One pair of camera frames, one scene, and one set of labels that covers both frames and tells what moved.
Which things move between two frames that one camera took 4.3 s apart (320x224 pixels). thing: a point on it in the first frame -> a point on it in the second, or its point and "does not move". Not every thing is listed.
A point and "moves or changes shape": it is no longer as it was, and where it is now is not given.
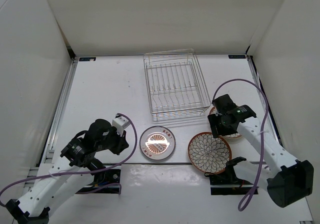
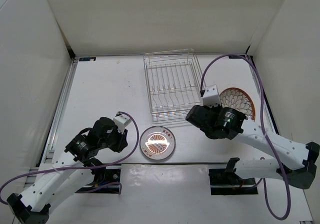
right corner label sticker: [237, 56] does not move
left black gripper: [122, 145] does not move
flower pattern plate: [235, 135] moves or changes shape
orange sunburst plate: [157, 143] does not move
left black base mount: [102, 182] does not move
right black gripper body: [224, 130] -> [216, 109]
